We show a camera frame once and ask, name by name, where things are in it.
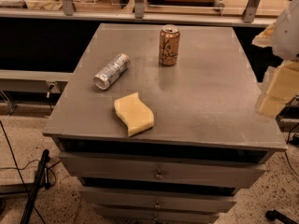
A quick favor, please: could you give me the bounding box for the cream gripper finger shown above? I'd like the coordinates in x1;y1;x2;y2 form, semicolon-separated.
252;23;276;48
258;61;299;118

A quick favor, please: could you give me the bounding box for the orange soda can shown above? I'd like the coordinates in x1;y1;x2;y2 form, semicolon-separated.
159;24;180;65

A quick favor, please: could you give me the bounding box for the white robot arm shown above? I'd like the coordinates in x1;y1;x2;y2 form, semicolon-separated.
252;0;299;118

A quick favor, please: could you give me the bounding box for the silver blue can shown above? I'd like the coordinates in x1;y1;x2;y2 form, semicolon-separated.
93;53;131;91

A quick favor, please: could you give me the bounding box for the black stand foot right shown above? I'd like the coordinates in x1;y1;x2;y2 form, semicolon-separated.
265;210;298;224

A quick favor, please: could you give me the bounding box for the grey drawer cabinet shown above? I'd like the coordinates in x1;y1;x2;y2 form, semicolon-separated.
42;22;288;224

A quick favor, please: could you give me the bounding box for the top grey drawer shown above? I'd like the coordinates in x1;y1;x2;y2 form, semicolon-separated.
59;152;265;189

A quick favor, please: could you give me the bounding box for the grey drawer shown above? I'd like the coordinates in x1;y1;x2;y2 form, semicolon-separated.
59;152;265;189
93;205;219;224
79;187;236;213

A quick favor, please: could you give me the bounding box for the yellow wavy sponge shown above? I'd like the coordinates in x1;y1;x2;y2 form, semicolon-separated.
114;92;154;136

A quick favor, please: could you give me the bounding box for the bottom grey drawer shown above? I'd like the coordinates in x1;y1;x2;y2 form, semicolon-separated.
93;205;219;224

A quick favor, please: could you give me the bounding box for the middle grey drawer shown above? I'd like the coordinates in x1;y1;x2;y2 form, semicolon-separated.
79;187;236;213

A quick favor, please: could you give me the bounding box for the black tripod leg left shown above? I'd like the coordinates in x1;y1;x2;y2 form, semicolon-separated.
21;149;50;224

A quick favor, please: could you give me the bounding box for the black cable right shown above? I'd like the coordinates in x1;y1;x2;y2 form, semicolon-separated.
283;121;299;177

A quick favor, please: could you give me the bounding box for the grey metal rail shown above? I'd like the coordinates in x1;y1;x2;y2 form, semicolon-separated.
0;70;72;93

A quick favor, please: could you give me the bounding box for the black floor cable left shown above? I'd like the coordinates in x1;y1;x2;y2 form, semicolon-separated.
0;119;48;224

